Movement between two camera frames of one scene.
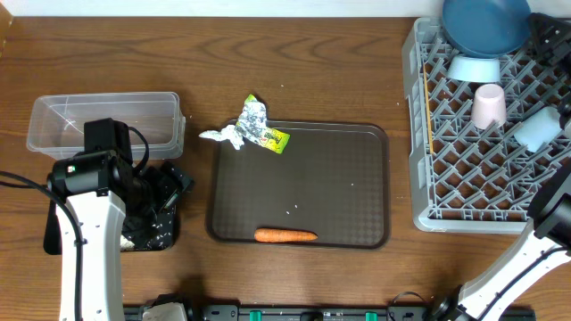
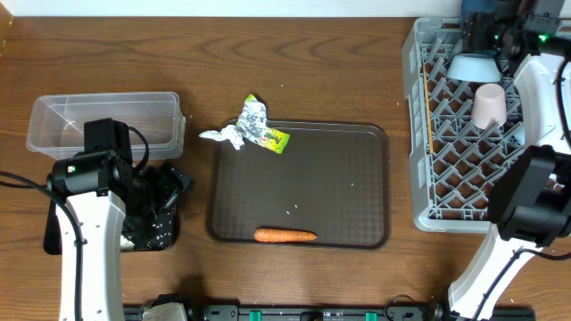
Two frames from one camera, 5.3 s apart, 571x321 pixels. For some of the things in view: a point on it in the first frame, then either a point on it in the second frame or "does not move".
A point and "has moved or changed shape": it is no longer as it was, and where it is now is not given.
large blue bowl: (486, 28) has moved or changed shape
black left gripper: (180, 185) does not move
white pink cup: (488, 106) does not move
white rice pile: (126, 242) does not move
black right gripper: (560, 46) → (477, 28)
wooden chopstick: (428, 111) does not move
